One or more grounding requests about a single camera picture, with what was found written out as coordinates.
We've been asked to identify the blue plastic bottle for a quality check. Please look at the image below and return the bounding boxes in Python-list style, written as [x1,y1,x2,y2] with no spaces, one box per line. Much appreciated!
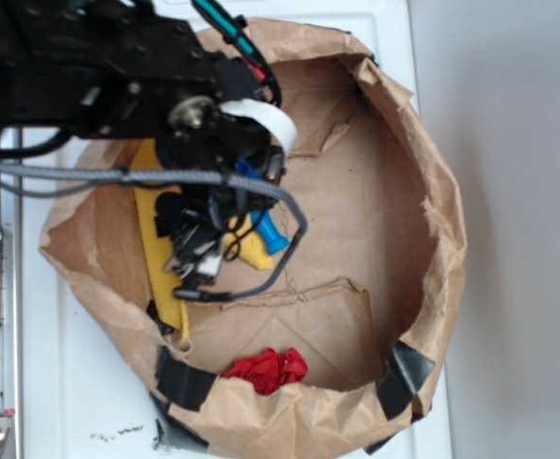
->
[236,159,290,255]

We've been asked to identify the grey braided cable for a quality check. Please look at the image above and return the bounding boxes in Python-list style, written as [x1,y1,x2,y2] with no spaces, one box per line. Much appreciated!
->
[0,151,309,302]

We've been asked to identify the aluminium frame rail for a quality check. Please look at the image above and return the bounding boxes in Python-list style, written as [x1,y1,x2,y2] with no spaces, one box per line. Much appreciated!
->
[0,187,24,458]

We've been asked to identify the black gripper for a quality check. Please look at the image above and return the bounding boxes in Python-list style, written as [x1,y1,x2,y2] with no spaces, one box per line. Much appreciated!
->
[155,98,286,285]

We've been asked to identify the red crumpled cloth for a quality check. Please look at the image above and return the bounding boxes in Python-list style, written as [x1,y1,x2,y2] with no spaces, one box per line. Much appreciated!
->
[223,348,309,396]

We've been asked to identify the green and red wires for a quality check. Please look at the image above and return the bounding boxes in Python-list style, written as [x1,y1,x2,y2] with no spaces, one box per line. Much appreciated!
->
[189,0,284,107]

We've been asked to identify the white ribbon cable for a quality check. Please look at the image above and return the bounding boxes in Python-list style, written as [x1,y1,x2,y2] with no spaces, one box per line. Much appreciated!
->
[220,98,298,150]

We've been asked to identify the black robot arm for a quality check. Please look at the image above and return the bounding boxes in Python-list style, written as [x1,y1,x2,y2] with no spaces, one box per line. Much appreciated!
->
[0,1,289,297]

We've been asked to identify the brown paper bag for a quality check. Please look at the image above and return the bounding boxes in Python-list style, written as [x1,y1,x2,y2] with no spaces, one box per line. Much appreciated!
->
[40,18,466,458]

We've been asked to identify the white plastic tray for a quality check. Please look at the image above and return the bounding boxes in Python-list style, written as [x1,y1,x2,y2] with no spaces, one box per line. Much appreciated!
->
[18,1,453,458]

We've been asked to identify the yellow cloth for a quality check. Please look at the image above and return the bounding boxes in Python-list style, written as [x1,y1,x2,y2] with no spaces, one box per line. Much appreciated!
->
[130,139,275,341]

